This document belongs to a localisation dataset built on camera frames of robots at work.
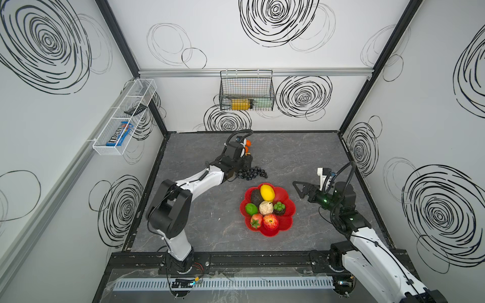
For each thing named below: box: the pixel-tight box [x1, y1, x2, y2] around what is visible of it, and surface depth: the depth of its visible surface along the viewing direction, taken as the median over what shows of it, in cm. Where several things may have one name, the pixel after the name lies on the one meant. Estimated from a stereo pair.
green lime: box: [245, 202, 259, 216], surface depth 85 cm
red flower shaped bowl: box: [239, 182, 297, 238], surface depth 86 cm
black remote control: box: [123, 103, 148, 117], surface depth 82 cm
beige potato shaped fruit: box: [258, 200, 275, 216], surface depth 84 cm
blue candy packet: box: [106, 121, 134, 147], surface depth 72 cm
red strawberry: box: [250, 213, 264, 230], surface depth 80 cm
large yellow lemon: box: [260, 184, 275, 202], surface depth 90 cm
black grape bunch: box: [237, 166, 268, 181], surface depth 98 cm
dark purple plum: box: [273, 201, 286, 216], surface depth 85 cm
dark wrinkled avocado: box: [251, 188, 264, 207], surface depth 88 cm
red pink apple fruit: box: [262, 213, 280, 231], surface depth 80 cm
